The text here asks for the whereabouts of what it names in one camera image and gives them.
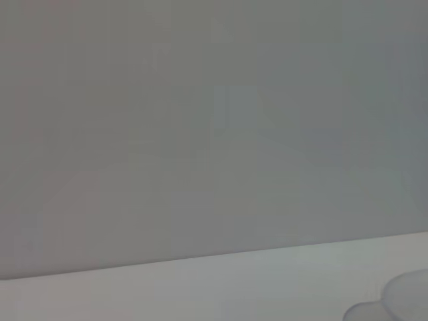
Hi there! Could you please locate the translucent plastic measuring cup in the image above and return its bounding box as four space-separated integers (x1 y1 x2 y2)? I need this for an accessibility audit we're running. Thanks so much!
342 268 428 321

